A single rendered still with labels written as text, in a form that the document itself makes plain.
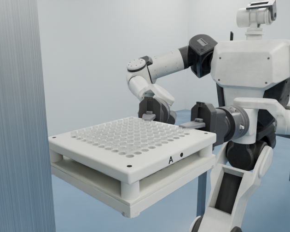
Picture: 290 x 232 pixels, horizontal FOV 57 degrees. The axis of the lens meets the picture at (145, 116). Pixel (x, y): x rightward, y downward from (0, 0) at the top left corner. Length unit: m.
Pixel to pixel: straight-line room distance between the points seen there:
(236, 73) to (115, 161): 0.67
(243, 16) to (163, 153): 0.71
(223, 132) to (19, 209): 0.47
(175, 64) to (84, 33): 3.51
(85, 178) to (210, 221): 0.65
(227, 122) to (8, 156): 0.49
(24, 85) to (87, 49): 4.27
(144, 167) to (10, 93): 0.21
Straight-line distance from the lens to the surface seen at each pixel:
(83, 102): 4.55
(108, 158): 0.43
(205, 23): 6.04
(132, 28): 5.13
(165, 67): 1.10
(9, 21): 0.28
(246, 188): 1.02
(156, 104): 0.68
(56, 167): 0.54
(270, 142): 1.20
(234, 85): 0.99
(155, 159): 0.41
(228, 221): 1.02
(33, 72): 0.29
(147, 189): 0.43
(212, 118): 0.60
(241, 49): 0.99
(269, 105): 0.75
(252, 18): 1.05
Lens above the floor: 1.24
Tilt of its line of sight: 13 degrees down
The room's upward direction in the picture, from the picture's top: straight up
